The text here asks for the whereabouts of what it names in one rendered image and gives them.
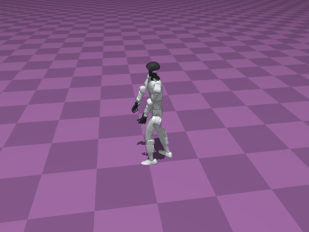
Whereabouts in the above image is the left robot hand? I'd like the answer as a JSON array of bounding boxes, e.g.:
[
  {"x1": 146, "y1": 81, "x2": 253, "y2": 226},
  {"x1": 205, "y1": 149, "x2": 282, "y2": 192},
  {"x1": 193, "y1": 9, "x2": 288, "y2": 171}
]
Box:
[{"x1": 137, "y1": 113, "x2": 147, "y2": 124}]

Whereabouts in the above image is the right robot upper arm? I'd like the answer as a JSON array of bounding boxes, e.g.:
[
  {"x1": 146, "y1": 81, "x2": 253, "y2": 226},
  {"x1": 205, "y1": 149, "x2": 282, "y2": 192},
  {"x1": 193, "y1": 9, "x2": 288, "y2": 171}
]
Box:
[{"x1": 139, "y1": 74, "x2": 149, "y2": 93}]

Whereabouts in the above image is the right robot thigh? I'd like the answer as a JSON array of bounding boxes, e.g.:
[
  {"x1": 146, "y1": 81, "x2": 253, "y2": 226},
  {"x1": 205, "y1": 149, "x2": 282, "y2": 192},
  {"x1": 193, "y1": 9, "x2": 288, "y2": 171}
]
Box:
[{"x1": 152, "y1": 114, "x2": 166, "y2": 137}]

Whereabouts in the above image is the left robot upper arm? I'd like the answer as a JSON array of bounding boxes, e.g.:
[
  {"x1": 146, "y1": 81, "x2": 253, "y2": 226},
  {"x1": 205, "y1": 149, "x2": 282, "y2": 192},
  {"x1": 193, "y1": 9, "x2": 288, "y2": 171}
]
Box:
[{"x1": 146, "y1": 84, "x2": 161, "y2": 105}]

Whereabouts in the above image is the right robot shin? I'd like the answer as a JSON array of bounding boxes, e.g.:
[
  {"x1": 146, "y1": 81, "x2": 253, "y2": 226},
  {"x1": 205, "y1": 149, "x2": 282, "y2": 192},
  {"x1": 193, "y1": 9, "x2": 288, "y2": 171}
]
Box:
[{"x1": 159, "y1": 129, "x2": 169, "y2": 153}]

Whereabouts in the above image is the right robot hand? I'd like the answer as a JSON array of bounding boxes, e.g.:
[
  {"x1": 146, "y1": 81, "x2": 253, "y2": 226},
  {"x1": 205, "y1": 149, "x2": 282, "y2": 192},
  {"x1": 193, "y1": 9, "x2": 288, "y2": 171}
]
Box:
[{"x1": 132, "y1": 102, "x2": 138, "y2": 113}]

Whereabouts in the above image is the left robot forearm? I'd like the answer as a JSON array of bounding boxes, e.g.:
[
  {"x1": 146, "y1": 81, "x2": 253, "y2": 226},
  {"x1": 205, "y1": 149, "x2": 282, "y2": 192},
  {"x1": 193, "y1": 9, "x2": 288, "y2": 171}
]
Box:
[{"x1": 143, "y1": 102, "x2": 154, "y2": 117}]

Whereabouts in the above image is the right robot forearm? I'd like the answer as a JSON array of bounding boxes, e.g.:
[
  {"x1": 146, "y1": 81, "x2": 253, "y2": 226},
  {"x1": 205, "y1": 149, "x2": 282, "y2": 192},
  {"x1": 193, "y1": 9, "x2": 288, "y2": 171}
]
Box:
[{"x1": 136, "y1": 90, "x2": 144, "y2": 105}]

